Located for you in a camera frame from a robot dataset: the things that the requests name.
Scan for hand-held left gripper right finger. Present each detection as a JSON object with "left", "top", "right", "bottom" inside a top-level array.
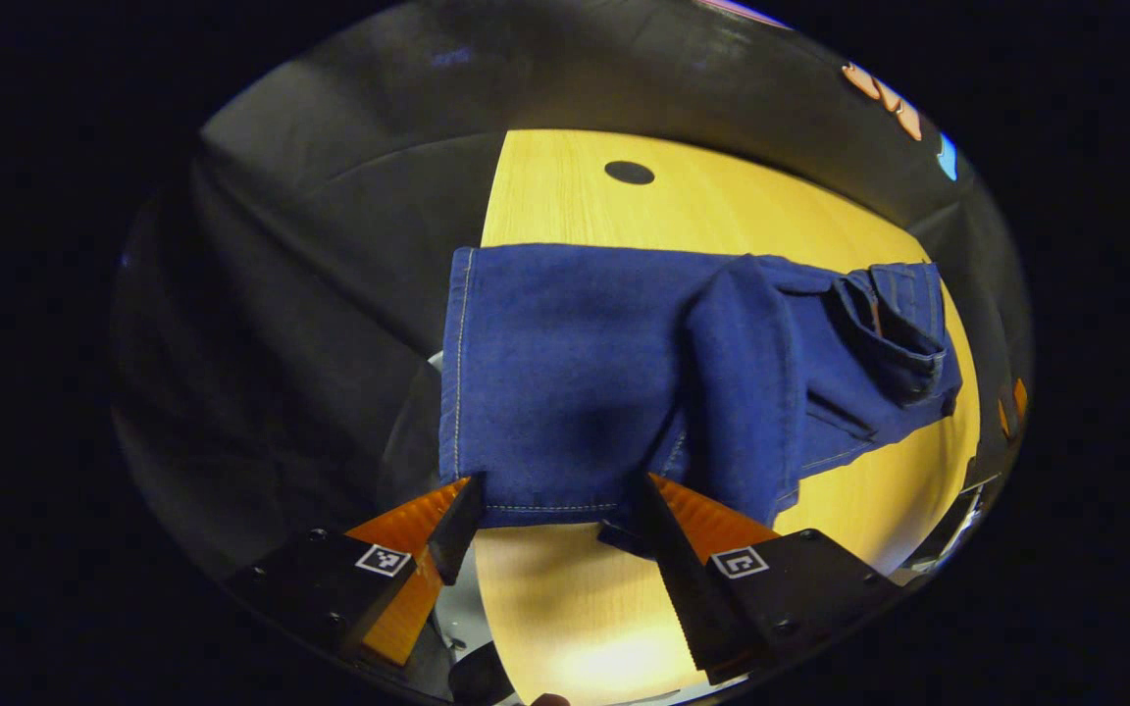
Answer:
[{"left": 637, "top": 473, "right": 906, "bottom": 685}]

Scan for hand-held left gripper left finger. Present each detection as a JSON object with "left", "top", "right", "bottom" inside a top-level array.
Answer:
[{"left": 228, "top": 474, "right": 488, "bottom": 670}]

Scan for blue denim jeans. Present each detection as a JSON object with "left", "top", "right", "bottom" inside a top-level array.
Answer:
[{"left": 439, "top": 243, "right": 964, "bottom": 560}]

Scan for black backdrop cloth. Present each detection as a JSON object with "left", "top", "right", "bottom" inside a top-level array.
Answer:
[{"left": 112, "top": 0, "right": 1035, "bottom": 589}]

